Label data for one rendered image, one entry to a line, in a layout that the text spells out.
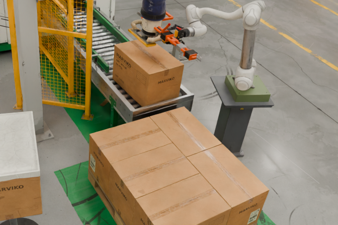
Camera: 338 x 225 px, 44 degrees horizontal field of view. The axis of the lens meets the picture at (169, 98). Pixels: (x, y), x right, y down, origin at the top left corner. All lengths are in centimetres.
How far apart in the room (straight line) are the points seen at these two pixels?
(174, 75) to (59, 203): 153
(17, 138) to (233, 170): 170
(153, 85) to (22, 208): 162
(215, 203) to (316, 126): 241
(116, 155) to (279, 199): 167
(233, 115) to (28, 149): 209
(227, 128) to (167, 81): 80
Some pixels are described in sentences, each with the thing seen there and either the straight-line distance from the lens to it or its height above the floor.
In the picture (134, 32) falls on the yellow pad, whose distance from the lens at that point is 393.
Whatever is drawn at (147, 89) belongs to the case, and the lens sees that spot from 382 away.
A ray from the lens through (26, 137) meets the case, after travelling 292.
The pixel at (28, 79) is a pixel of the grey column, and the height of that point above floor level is 70.
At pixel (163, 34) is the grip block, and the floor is 129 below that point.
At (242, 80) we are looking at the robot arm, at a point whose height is 104.
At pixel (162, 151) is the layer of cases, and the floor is 54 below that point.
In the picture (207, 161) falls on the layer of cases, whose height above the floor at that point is 54.
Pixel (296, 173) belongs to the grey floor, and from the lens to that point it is 457.
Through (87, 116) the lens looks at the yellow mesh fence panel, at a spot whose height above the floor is 2.
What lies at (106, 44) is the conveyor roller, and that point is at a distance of 497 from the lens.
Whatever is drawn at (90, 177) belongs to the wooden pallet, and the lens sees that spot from 395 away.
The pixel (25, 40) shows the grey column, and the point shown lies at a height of 110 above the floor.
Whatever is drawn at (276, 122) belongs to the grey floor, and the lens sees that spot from 516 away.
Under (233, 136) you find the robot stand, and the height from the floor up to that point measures 25.
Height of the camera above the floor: 292
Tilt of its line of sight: 35 degrees down
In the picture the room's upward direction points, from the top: 9 degrees clockwise
